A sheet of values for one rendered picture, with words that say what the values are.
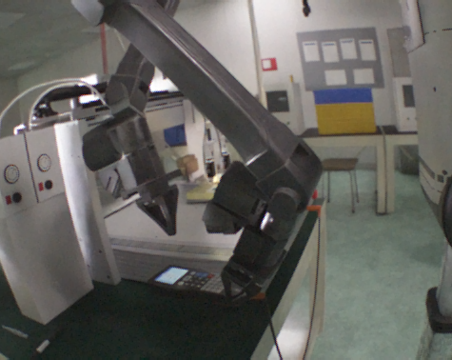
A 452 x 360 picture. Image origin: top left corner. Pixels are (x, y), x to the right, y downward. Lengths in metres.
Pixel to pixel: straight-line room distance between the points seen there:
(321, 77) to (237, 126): 4.61
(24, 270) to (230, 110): 0.63
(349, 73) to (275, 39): 1.18
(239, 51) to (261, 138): 4.93
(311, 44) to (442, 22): 4.70
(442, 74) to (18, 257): 0.87
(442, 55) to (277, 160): 0.25
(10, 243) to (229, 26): 4.95
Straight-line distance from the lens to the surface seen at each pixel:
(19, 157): 0.85
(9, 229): 0.83
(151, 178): 0.57
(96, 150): 0.60
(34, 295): 0.90
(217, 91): 0.43
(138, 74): 0.61
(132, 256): 0.96
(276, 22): 5.23
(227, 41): 5.42
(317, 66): 5.04
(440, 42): 0.41
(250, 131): 0.43
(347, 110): 3.35
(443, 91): 0.41
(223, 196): 0.51
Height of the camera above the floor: 1.21
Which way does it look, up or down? 13 degrees down
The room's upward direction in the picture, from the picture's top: 8 degrees counter-clockwise
